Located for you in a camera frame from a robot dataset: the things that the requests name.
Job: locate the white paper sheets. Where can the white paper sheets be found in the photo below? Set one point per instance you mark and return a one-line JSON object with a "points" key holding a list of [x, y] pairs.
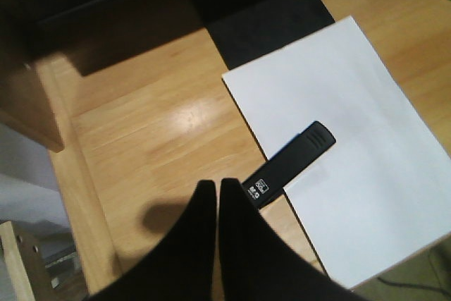
{"points": [[381, 193]]}

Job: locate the black orange stapler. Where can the black orange stapler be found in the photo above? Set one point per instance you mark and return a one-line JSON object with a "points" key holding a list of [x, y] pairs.
{"points": [[268, 182]]}

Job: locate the black monitor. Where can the black monitor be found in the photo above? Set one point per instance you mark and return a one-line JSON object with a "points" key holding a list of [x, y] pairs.
{"points": [[96, 34]]}

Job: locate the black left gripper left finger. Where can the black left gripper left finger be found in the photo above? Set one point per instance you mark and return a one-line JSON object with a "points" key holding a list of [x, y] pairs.
{"points": [[181, 266]]}

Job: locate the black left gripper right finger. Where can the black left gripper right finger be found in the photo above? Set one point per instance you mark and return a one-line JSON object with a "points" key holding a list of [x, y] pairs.
{"points": [[256, 264]]}

